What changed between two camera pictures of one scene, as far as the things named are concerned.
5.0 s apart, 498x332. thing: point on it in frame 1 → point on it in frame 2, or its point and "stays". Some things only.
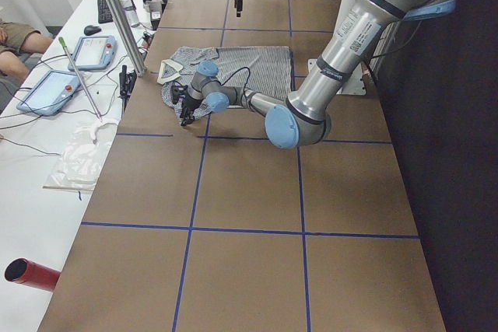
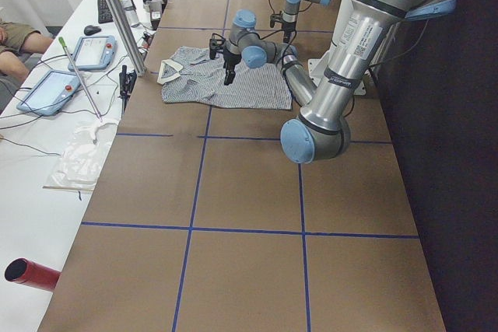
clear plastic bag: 82,159 stays
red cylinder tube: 29,273 stays
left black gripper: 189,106 → 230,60
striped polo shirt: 268,70 stays
